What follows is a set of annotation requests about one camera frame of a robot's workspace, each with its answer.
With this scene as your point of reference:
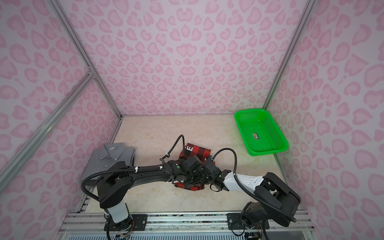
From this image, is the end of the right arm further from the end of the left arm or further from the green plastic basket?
the green plastic basket

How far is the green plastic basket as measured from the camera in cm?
97

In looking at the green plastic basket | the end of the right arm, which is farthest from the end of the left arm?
the green plastic basket
